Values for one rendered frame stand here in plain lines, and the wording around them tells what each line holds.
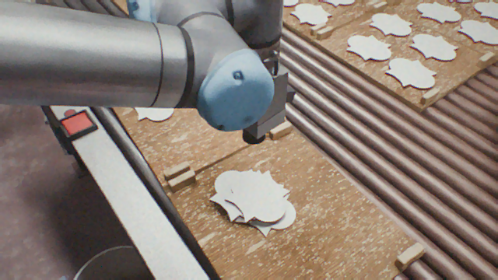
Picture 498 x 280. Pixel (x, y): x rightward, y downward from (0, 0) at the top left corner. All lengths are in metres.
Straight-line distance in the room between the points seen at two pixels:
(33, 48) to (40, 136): 2.23
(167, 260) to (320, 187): 0.35
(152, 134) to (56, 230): 1.18
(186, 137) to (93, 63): 0.65
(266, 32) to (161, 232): 0.48
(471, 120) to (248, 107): 0.86
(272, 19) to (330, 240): 0.46
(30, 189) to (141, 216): 1.47
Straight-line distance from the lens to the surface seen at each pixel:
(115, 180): 0.92
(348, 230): 0.80
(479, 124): 1.14
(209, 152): 0.89
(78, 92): 0.31
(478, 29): 1.48
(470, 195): 0.98
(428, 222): 0.88
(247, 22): 0.48
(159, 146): 0.93
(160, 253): 0.79
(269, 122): 0.60
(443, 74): 1.24
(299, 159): 0.88
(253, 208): 0.76
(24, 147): 2.50
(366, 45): 1.26
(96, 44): 0.30
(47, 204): 2.17
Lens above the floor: 1.61
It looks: 48 degrees down
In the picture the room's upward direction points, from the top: straight up
